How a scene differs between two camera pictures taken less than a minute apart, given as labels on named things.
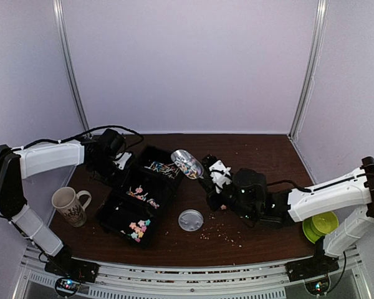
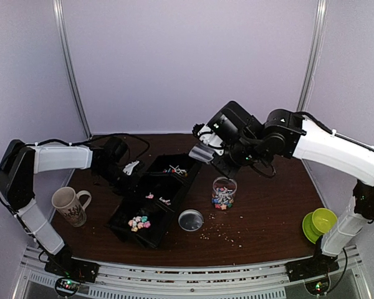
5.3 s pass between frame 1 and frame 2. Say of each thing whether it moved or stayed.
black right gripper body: moved
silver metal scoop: moved
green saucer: stayed
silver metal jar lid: stayed
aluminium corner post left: stayed
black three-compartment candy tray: moved
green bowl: stayed
